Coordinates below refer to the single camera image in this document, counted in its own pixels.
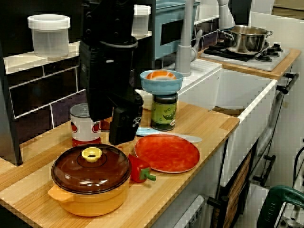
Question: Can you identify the salmon sushi piece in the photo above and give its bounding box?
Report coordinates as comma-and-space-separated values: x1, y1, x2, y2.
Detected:
145, 71, 178, 81

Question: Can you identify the dark grey upright panel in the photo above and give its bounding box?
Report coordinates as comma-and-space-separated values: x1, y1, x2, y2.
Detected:
0, 39, 24, 167
150, 0, 158, 93

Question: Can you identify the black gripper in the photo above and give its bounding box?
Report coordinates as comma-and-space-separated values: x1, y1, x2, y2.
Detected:
79, 40, 145, 146

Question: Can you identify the large white-lidded plastic jar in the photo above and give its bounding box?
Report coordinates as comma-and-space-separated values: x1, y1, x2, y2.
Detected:
27, 14, 71, 57
132, 4, 152, 38

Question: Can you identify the grey dishwasher panel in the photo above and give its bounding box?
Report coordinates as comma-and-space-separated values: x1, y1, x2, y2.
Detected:
175, 194, 206, 228

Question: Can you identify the green peas can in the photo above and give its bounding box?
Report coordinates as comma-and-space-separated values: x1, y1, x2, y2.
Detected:
151, 92, 179, 132

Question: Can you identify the dark green clamp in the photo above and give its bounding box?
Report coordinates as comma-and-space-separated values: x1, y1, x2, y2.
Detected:
256, 185, 304, 228

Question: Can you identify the white toy jug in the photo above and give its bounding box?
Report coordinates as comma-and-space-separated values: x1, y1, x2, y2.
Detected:
134, 89, 154, 112

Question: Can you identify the white toy sink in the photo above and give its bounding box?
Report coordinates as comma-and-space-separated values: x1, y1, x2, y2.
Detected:
154, 58, 278, 143

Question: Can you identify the aluminium frame rail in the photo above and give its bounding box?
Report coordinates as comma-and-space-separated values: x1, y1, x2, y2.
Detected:
279, 201, 304, 228

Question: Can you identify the cream shelf board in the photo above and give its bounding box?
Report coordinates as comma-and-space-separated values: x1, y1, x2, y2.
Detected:
3, 30, 152, 74

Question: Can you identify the stainless steel pot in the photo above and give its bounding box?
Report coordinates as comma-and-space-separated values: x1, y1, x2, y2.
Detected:
216, 25, 274, 54

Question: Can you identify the blue handled toy knife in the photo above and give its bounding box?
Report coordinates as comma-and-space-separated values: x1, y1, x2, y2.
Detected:
136, 127, 204, 143

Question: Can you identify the toy stove cooktop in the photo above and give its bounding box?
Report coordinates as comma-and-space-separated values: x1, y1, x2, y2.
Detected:
199, 41, 292, 72

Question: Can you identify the red toy pepper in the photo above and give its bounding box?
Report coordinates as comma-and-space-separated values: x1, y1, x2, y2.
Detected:
128, 153, 157, 183

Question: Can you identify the orange beans can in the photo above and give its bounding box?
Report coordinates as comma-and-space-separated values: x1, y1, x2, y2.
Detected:
99, 118, 112, 133

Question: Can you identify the wood grain door panel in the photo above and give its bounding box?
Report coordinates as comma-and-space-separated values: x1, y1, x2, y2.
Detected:
223, 149, 252, 228

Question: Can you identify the dark tiled backsplash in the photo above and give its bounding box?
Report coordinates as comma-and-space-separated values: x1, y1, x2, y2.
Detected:
7, 35, 155, 143

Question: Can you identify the light blue bowl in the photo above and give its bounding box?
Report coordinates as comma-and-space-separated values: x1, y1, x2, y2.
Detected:
139, 69, 184, 96

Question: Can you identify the white curved post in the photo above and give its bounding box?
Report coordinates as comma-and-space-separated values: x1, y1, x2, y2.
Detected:
217, 0, 236, 30

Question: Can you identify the tomato print can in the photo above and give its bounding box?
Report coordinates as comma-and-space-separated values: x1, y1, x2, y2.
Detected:
69, 103, 102, 148

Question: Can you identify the red orange plate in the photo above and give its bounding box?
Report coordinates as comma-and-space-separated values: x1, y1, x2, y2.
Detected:
134, 133, 201, 173

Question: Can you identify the black cabinet handle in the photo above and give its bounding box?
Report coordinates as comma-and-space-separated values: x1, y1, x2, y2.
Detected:
208, 185, 228, 214
276, 73, 300, 95
253, 155, 276, 187

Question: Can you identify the orange toy pot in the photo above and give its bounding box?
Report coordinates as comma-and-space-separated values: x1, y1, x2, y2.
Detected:
47, 175, 131, 217

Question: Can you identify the grey toy faucet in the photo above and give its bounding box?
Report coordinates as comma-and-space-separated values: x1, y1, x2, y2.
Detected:
174, 0, 204, 77

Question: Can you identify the white toy kitchen cabinet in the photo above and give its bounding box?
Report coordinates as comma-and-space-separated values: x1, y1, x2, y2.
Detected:
152, 64, 304, 228

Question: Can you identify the black cable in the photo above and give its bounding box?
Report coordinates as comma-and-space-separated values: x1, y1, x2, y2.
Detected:
292, 145, 304, 190

